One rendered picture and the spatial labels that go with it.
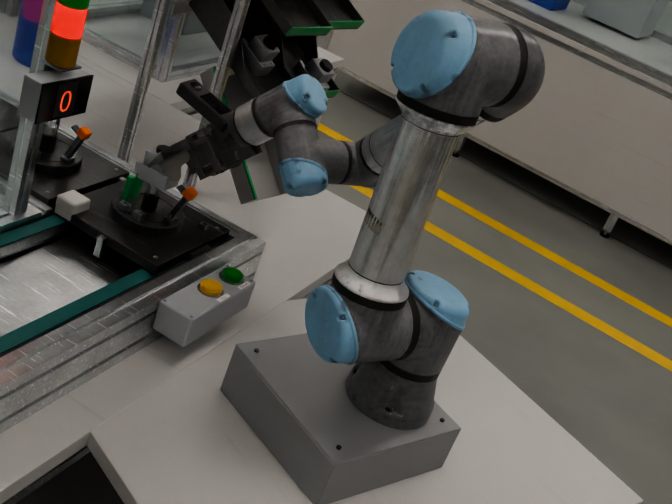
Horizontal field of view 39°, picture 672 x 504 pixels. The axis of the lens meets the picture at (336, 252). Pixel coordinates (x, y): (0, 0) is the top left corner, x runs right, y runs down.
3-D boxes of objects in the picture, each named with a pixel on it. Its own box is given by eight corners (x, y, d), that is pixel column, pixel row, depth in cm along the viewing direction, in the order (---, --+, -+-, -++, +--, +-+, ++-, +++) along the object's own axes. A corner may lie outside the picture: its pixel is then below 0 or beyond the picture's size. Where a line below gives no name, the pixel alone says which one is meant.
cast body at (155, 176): (178, 186, 180) (185, 152, 177) (164, 191, 176) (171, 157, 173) (142, 168, 183) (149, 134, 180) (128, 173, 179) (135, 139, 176)
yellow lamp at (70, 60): (82, 66, 159) (88, 38, 156) (61, 70, 154) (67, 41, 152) (59, 53, 160) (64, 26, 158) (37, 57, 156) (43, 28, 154)
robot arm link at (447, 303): (458, 374, 156) (492, 308, 150) (393, 379, 148) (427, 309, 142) (418, 328, 164) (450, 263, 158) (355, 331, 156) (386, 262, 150)
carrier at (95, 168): (127, 180, 198) (141, 126, 192) (46, 209, 177) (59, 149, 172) (39, 129, 205) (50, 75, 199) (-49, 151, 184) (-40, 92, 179)
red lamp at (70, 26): (88, 38, 156) (94, 9, 154) (67, 41, 152) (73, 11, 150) (64, 25, 158) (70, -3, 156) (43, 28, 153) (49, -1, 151)
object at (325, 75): (322, 96, 208) (341, 75, 204) (309, 97, 205) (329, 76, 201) (301, 65, 210) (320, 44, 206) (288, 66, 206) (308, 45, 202)
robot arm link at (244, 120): (244, 100, 161) (269, 93, 168) (224, 110, 164) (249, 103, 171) (263, 141, 162) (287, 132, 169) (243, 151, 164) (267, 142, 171)
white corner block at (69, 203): (87, 218, 180) (92, 199, 178) (71, 224, 176) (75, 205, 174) (68, 206, 181) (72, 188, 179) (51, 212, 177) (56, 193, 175)
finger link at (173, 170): (152, 192, 173) (194, 172, 170) (138, 162, 173) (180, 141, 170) (160, 189, 176) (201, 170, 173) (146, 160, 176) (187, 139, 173)
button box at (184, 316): (247, 307, 181) (257, 280, 178) (183, 348, 163) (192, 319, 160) (217, 289, 183) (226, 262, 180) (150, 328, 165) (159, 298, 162)
